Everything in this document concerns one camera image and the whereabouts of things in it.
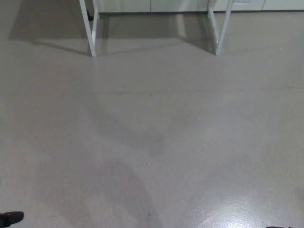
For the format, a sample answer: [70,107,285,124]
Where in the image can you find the white cabinet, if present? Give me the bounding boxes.
[94,0,304,13]

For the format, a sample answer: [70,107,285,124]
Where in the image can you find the white table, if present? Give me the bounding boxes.
[79,0,235,57]

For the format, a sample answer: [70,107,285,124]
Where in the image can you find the black shoe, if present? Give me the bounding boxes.
[0,211,25,228]

